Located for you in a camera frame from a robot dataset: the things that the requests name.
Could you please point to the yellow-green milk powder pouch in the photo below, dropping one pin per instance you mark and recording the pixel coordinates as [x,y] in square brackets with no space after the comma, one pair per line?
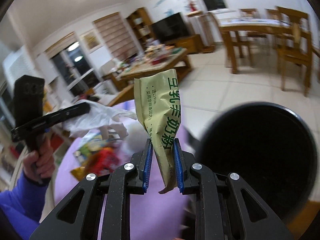
[158,109]

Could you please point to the yellow snack wrapper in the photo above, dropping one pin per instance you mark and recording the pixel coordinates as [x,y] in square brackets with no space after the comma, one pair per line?
[78,173]

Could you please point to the purple table cloth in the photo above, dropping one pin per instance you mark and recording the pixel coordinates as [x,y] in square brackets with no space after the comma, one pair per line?
[153,215]

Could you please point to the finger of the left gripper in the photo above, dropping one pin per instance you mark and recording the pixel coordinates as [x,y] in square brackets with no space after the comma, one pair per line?
[67,113]

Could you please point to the wooden coffee table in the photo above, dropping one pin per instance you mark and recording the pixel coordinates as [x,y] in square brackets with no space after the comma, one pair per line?
[179,61]

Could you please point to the white tissue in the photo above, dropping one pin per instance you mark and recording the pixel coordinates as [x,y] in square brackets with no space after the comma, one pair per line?
[100,117]

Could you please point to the wooden bookshelf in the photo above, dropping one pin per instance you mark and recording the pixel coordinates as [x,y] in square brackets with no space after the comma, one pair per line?
[141,25]

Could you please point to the left hand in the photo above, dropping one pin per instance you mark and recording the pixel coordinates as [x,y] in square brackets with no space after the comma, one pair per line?
[39,165]

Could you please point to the red cartoon milk carton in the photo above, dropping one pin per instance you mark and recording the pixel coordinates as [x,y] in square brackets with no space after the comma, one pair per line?
[103,162]

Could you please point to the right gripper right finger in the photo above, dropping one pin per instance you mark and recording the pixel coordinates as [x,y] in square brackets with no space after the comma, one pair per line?
[226,206]

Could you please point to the black round trash bin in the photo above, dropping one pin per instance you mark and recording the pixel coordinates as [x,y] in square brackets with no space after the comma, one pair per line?
[270,147]

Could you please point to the black flat television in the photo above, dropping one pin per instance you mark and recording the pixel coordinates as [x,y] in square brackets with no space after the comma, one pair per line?
[170,28]

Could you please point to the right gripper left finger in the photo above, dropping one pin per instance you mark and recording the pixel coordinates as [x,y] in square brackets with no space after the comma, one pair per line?
[99,207]

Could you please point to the purple left sleeve forearm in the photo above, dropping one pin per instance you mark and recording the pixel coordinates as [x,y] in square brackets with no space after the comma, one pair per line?
[21,208]

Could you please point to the wooden sofa armrest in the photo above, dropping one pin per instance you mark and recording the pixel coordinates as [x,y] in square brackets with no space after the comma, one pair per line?
[126,94]

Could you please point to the tall wooden plant stand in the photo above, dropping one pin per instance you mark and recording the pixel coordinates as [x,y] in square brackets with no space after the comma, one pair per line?
[201,25]

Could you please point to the wooden dining chair near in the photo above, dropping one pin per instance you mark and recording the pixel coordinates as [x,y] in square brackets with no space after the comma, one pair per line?
[295,44]

